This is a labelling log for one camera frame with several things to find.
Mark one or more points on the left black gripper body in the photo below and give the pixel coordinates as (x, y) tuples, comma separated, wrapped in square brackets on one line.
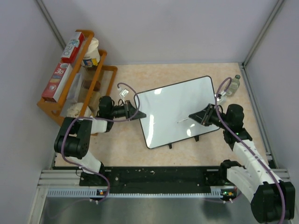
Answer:
[(121, 111)]

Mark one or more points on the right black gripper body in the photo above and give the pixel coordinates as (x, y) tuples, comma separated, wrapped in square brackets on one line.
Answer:
[(212, 118)]

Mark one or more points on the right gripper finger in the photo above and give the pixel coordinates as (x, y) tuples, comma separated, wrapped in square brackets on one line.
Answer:
[(202, 112), (198, 118)]

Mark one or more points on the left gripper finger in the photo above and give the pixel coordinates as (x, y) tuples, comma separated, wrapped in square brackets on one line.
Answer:
[(139, 115), (132, 110)]

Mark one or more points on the white whiteboard black frame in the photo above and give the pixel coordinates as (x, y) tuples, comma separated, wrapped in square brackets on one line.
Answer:
[(165, 106)]

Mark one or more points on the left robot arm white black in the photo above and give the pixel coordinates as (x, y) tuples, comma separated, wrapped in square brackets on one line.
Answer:
[(73, 138)]

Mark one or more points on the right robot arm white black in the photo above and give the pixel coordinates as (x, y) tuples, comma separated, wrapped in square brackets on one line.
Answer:
[(271, 199)]

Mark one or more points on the orange wooden shelf rack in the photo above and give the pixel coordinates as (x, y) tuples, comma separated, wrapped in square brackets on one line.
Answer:
[(95, 73)]

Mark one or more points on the white crumpled bag lower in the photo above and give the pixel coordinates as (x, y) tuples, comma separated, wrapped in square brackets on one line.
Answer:
[(75, 109)]

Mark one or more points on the clear plastic box on shelf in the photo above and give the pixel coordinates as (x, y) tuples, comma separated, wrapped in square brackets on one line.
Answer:
[(75, 88)]

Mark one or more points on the red 3D toothpaste box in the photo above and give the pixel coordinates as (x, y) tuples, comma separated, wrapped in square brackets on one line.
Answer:
[(57, 82)]

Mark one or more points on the red white toothpaste box upper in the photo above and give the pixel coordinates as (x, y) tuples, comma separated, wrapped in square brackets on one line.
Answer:
[(72, 47)]

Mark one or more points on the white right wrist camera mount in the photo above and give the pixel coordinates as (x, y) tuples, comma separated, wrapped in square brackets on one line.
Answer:
[(220, 97)]

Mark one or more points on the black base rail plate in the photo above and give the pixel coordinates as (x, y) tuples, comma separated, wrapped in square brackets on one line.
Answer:
[(159, 180)]

